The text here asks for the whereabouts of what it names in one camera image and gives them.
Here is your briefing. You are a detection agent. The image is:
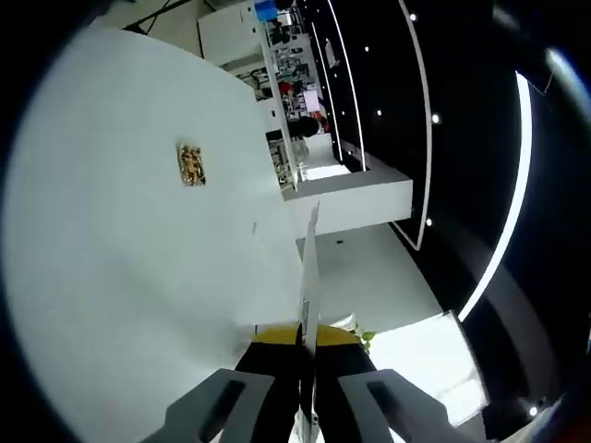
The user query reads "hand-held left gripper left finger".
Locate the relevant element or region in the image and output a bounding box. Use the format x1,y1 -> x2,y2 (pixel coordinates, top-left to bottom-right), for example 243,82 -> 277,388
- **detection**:
151,324 -> 306,443

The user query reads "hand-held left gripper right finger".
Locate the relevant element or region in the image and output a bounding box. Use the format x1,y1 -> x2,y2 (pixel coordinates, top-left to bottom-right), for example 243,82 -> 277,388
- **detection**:
314,324 -> 464,443

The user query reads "white skincare tube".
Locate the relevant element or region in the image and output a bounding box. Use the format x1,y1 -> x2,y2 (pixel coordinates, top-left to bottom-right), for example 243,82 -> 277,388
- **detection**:
294,199 -> 323,443

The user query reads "small gold patterned packet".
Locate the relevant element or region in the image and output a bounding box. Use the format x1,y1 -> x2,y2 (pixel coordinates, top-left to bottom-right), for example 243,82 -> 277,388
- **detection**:
175,142 -> 208,187

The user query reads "green potted plant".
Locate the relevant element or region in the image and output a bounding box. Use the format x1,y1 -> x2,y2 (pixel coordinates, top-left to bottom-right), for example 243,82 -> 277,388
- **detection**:
353,322 -> 379,355

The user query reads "long white counter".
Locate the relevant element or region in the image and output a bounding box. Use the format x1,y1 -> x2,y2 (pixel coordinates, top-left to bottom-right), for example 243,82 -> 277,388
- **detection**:
197,0 -> 304,204

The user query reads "blue bin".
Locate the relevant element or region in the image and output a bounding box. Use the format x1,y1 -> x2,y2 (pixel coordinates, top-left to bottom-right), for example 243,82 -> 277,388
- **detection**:
255,0 -> 279,23

